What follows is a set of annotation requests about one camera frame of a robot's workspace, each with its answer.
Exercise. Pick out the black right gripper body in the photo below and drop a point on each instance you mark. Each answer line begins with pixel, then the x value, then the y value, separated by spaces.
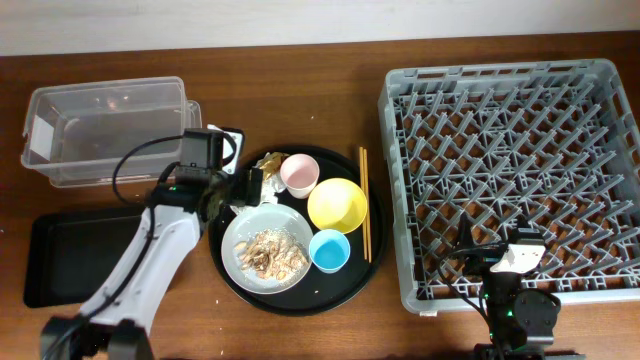
pixel 481 262

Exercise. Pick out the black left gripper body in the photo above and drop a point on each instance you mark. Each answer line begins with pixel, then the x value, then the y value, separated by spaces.
pixel 229 186

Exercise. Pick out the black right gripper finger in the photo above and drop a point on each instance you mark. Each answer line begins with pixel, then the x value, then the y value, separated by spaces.
pixel 464 236
pixel 522 224

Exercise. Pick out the white tissue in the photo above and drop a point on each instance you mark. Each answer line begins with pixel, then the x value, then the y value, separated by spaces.
pixel 270 189

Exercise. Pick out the brown snack wrapper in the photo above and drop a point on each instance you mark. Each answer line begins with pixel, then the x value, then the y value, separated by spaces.
pixel 271 163

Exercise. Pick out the pink cup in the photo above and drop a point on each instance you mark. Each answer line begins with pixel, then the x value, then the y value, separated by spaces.
pixel 299 173

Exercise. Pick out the grey dishwasher rack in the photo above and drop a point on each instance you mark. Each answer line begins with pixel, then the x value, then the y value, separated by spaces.
pixel 555 141

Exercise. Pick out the blue cup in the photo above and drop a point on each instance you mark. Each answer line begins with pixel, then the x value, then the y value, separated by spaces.
pixel 329 250

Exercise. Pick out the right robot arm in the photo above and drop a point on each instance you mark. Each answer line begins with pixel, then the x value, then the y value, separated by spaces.
pixel 520 320

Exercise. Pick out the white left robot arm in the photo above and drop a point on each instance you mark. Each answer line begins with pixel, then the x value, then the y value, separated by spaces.
pixel 118 317

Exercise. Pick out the clear plastic waste bin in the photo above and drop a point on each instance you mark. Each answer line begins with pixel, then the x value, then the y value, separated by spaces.
pixel 76 134

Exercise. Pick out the grey plate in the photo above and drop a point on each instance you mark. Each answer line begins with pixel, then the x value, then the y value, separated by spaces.
pixel 244 228

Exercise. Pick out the food scraps on plate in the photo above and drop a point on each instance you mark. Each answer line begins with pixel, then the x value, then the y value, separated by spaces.
pixel 272 254

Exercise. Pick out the yellow bowl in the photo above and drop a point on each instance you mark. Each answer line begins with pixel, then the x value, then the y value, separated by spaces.
pixel 336 204

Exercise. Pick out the left wooden chopstick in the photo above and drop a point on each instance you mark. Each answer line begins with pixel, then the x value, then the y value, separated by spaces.
pixel 363 202

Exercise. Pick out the wooden chopstick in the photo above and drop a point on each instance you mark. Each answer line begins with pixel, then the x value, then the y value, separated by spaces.
pixel 363 202
pixel 365 186

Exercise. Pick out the right wooden chopstick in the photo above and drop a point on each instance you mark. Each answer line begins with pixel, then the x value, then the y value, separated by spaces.
pixel 365 186

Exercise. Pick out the round black serving tray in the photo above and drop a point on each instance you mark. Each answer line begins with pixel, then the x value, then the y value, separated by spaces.
pixel 317 292

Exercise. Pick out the black rectangular tray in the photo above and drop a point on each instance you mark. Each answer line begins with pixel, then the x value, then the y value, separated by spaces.
pixel 72 253

